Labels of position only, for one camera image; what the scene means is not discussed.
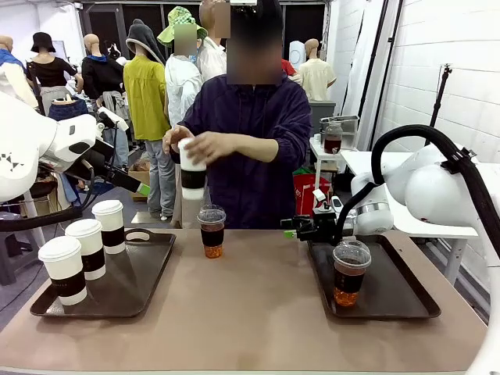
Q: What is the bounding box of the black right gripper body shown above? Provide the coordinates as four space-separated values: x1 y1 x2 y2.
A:
298 212 340 245

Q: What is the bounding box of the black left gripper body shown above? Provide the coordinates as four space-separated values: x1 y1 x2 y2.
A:
64 139 115 181

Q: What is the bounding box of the white paper cup black sleeve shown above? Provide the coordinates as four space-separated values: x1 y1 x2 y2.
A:
37 235 88 306
177 137 207 200
64 218 106 281
91 199 127 255

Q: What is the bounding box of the iced coffee cup black sleeve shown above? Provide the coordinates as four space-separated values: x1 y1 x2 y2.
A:
196 204 227 259
332 239 372 308

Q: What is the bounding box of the person's left forearm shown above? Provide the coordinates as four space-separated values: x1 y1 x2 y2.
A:
233 134 280 163

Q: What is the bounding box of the dark tray beside right arm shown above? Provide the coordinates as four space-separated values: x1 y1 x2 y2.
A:
306 234 442 320

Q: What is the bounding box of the dark tray beside left arm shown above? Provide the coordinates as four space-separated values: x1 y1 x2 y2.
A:
30 228 177 318

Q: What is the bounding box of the person's right hand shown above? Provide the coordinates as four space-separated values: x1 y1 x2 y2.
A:
162 124 195 155

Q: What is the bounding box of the person's left hand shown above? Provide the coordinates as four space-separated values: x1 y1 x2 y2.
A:
183 131 239 166

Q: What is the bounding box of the cardboard box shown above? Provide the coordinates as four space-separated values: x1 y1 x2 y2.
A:
127 159 152 202

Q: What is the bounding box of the red shopping bag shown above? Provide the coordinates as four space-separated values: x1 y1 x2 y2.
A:
293 173 333 228

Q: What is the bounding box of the person in navy jacket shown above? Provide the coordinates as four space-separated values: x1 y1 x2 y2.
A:
170 0 313 230

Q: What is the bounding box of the white side table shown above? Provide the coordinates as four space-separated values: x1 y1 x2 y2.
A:
309 134 359 188

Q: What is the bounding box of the mannequin grey hood yellow shirt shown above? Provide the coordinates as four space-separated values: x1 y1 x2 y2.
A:
123 18 177 220

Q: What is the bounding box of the mannequin black sweater blue collar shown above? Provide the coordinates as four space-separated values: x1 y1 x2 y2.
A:
80 33 130 169

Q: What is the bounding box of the glass jar dark liquid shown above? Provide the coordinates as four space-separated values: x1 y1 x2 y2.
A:
323 121 344 155

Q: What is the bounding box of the mannequin black hat black top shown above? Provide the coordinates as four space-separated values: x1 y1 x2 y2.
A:
26 32 84 116

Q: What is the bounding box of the person green hat white shirt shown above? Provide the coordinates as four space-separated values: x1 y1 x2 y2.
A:
156 5 208 130

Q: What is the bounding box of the mannequin blue white jacket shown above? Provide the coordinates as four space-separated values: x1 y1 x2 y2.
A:
0 34 39 111

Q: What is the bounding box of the mannequin beige shirt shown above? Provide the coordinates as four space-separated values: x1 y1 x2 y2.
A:
298 37 338 103

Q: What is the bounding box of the person in white shirt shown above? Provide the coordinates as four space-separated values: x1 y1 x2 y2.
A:
197 0 232 83

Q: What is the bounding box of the white round fan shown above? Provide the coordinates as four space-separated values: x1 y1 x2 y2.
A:
289 39 309 72

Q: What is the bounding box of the black tripod stand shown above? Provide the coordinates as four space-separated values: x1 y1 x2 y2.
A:
428 63 454 136

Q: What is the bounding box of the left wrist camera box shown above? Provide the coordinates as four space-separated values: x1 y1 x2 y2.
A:
96 106 130 133

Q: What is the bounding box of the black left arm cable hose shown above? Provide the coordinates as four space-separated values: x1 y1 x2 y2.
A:
0 155 98 233

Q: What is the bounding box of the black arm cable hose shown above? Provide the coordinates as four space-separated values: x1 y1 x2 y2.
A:
334 123 500 259
0 155 98 233

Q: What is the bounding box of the metal wire basket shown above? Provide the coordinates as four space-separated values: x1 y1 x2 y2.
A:
319 114 360 137

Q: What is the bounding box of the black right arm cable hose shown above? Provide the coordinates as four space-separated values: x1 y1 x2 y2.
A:
334 123 500 259

